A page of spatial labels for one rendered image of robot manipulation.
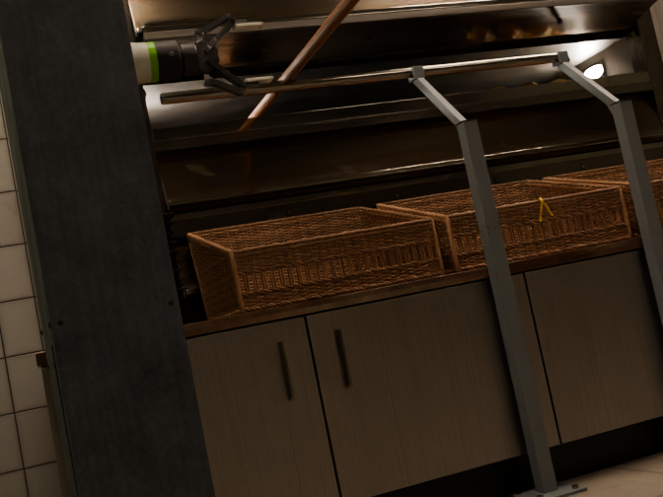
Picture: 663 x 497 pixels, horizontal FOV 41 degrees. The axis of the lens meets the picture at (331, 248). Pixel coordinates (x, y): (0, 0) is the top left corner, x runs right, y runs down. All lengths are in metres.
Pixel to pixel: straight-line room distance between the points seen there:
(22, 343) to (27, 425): 0.22
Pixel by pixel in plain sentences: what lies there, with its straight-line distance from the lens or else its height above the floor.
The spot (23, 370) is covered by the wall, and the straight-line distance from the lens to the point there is 2.54.
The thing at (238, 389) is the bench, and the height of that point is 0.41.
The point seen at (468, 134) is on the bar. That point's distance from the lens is 2.26.
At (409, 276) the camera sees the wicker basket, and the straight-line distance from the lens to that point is 2.24.
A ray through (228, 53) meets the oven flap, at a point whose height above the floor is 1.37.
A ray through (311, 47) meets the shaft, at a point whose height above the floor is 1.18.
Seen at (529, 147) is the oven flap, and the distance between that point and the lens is 3.04.
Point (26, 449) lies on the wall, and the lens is 2.54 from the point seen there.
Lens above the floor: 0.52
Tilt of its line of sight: 5 degrees up
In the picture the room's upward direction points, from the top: 11 degrees counter-clockwise
